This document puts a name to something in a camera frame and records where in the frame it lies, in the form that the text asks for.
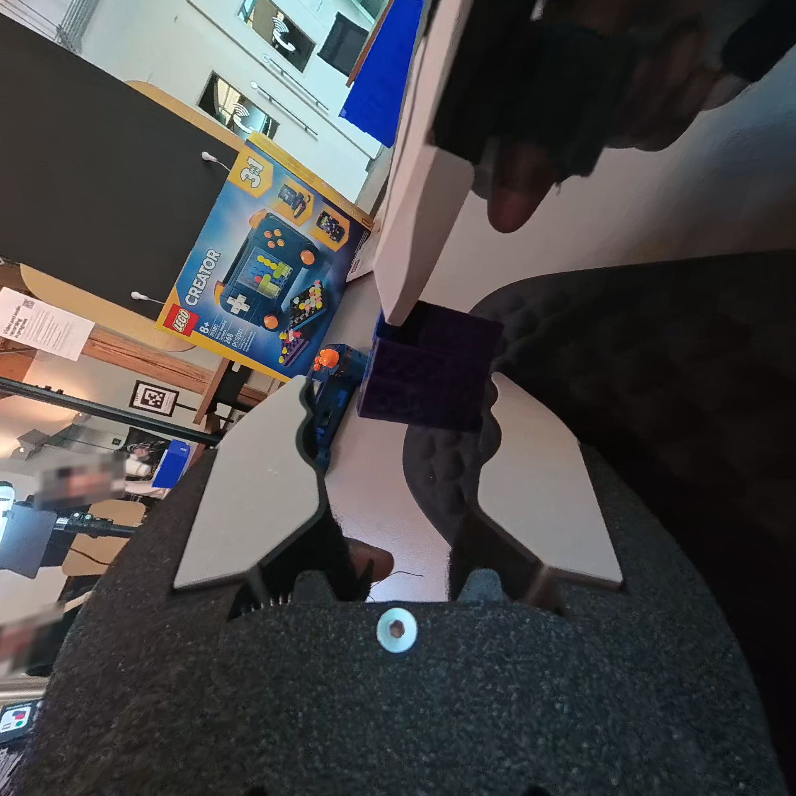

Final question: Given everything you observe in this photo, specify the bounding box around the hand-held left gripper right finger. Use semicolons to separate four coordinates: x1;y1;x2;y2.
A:
476;371;624;590

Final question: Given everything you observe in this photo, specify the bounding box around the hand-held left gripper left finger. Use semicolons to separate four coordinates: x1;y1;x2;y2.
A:
173;375;329;590

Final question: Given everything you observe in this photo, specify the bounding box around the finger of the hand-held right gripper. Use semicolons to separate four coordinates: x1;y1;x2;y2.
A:
373;0;478;328

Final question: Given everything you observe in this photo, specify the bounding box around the blue and purple brick assembly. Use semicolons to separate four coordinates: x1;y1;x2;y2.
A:
357;300;505;432

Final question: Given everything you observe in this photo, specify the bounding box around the person's left hand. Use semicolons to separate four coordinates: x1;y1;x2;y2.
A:
344;538;396;580

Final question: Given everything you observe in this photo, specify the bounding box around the person's right hand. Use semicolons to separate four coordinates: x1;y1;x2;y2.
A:
487;0;756;234

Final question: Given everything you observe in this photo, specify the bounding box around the brick instruction booklet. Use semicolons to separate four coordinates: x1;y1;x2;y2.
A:
345;214;381;284

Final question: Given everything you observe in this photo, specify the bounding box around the dark blue brick game console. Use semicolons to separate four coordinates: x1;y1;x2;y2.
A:
309;344;374;470

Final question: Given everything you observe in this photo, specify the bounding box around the framed black white marker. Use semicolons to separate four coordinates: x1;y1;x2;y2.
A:
129;381;180;416

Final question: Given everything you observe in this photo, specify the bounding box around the black metal pole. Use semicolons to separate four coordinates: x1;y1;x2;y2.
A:
0;376;223;447
55;511;136;539

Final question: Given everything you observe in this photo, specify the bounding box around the black quilted wrist rest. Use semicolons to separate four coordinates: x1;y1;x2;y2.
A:
403;250;796;629

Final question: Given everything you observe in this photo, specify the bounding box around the brick set box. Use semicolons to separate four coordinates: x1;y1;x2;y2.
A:
154;132;378;382

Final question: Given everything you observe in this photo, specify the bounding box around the white paper notice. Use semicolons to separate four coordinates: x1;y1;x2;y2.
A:
0;286;96;363

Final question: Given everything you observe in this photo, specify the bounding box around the black wood-rimmed panel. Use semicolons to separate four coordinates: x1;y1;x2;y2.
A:
0;12;245;354

